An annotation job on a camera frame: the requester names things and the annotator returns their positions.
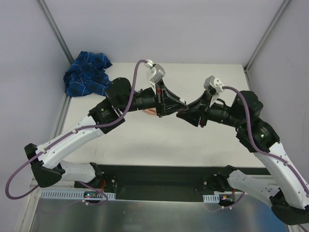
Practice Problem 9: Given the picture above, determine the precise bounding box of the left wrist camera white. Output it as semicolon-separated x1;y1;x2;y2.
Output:
145;59;166;91

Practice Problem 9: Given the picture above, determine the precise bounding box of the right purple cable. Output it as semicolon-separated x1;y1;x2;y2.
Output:
222;86;309;196

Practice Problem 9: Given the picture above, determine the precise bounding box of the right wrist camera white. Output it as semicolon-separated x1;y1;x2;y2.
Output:
203;75;224;103

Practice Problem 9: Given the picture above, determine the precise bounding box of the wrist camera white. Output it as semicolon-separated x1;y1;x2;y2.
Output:
203;75;224;103
145;59;166;91

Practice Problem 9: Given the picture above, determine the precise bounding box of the right white cable duct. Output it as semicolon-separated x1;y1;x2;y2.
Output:
203;194;220;203

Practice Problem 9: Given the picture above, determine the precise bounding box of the white cable duct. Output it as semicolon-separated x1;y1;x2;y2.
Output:
203;194;220;203
41;189;106;201

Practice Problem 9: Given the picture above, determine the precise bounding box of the left aluminium frame post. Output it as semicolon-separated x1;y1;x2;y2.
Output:
36;0;73;64

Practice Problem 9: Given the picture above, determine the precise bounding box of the blue plaid cloth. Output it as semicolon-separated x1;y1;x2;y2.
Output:
63;51;112;97

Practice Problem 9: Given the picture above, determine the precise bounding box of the purple cable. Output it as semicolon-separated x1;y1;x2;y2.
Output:
222;86;309;196
5;59;152;201

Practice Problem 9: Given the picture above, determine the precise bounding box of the right aluminium frame post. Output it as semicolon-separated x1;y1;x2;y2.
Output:
243;0;293;73

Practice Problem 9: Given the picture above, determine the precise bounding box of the mannequin hand with nails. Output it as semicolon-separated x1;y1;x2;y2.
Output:
143;108;156;116

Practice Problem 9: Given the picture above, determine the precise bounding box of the aluminium frame post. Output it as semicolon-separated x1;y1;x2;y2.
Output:
36;0;73;64
243;0;293;73

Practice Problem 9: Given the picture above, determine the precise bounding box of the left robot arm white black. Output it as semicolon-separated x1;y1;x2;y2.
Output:
25;77;187;188

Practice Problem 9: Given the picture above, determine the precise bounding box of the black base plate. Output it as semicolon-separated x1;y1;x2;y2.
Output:
88;165;237;203

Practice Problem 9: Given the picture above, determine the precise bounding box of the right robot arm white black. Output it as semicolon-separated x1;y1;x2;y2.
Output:
176;87;309;225

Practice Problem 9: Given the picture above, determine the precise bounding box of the left white cable duct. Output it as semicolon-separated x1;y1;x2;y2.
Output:
41;189;106;201

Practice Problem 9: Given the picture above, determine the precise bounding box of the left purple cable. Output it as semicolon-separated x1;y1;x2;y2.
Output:
5;59;152;201

